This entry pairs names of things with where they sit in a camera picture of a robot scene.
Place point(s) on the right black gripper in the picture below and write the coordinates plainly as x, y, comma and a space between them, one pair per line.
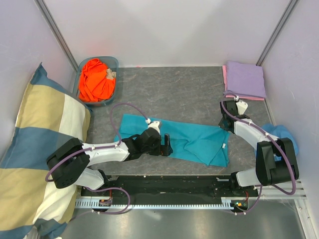
221, 125

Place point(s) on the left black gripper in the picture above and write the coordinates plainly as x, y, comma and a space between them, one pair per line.
162, 150

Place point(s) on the teal t shirt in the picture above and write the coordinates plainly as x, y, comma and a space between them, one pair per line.
199, 143

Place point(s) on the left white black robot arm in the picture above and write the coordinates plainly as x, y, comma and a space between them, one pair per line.
70, 163

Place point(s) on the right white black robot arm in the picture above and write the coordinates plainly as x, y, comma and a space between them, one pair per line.
276, 163

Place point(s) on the folded purple t shirt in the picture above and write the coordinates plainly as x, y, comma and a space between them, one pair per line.
244, 80

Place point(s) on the blue bucket hat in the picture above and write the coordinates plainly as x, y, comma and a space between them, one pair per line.
281, 132

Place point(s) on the folded pink t shirt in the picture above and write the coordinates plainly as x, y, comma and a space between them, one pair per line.
241, 97

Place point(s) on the beige crumpled cloth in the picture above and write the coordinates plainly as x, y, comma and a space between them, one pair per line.
110, 74

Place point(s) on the blue plastic laundry basket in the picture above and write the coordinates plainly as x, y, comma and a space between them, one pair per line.
112, 63

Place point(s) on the orange t shirt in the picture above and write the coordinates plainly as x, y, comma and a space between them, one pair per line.
93, 85

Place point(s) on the blue beige striped pillow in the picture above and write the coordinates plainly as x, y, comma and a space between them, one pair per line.
49, 116

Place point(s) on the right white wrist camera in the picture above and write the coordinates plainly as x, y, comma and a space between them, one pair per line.
241, 105

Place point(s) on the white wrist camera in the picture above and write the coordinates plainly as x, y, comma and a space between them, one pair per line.
241, 105
153, 127

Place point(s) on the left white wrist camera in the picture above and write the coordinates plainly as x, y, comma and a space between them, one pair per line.
153, 127

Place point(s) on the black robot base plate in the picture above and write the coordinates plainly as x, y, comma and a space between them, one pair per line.
180, 189

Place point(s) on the grey slotted cable duct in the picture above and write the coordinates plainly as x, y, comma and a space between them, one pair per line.
99, 204

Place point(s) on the right aluminium frame post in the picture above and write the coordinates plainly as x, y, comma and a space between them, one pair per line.
292, 4

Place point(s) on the aluminium frame post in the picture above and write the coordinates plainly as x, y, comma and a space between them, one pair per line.
56, 32
292, 4

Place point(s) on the left aluminium frame post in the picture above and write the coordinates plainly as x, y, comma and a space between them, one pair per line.
56, 32

